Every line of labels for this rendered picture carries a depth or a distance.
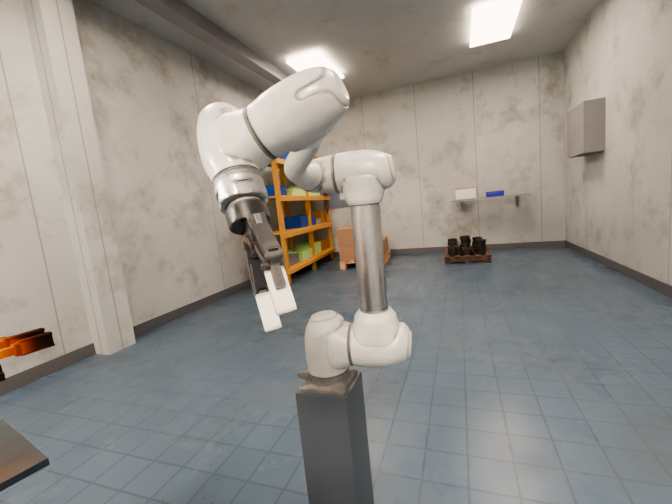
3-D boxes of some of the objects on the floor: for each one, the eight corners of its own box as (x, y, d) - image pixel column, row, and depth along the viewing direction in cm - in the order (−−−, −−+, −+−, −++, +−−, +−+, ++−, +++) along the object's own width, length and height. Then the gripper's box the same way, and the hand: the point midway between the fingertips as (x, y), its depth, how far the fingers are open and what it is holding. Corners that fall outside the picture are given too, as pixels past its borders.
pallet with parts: (486, 251, 721) (485, 231, 715) (492, 262, 602) (491, 238, 597) (445, 253, 750) (444, 233, 745) (442, 264, 632) (441, 241, 626)
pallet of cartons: (395, 255, 789) (392, 220, 779) (382, 268, 655) (378, 226, 645) (355, 257, 824) (352, 224, 813) (335, 269, 690) (331, 230, 679)
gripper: (223, 240, 70) (250, 341, 64) (225, 167, 48) (266, 310, 42) (259, 233, 73) (287, 329, 67) (276, 162, 51) (321, 295, 45)
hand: (277, 315), depth 55 cm, fingers open, 13 cm apart
